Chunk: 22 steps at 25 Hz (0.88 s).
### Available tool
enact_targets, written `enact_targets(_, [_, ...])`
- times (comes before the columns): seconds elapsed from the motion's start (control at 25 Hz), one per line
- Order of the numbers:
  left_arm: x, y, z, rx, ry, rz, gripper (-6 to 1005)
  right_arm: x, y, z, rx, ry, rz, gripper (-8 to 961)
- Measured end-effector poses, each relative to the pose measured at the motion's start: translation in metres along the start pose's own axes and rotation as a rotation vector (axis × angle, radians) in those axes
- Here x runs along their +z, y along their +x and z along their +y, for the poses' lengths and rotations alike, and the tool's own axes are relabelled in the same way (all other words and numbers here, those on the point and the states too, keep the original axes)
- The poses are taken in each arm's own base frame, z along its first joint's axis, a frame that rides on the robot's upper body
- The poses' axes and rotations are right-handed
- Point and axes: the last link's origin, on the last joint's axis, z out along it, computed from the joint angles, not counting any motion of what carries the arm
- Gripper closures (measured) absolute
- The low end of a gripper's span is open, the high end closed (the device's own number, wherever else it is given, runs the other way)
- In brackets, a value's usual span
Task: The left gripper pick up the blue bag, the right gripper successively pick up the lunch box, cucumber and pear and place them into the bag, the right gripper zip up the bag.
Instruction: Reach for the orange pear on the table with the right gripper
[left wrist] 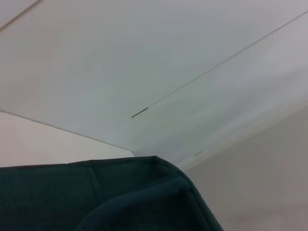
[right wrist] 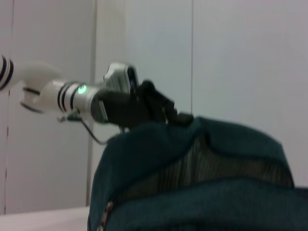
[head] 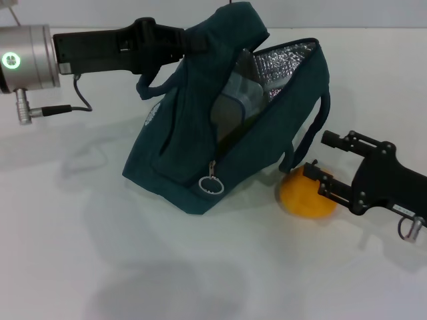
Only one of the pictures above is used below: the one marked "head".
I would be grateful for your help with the dark teal insulated bag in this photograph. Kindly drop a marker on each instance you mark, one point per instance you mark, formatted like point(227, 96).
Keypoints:
point(173, 116)

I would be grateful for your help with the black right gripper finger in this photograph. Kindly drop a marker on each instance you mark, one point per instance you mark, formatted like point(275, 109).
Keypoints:
point(353, 143)
point(337, 188)

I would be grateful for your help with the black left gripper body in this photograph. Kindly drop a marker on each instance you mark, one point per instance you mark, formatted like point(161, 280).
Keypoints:
point(100, 50)

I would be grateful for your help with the yellow pear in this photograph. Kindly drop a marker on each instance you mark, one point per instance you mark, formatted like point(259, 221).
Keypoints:
point(300, 200)

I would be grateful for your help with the clear container with blue-rimmed lid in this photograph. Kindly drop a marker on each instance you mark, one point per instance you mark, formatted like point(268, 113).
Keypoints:
point(233, 100)

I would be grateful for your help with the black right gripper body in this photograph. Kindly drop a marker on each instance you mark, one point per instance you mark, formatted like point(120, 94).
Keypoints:
point(387, 183)

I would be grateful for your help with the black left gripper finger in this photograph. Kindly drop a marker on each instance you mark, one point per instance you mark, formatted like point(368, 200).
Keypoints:
point(180, 41)

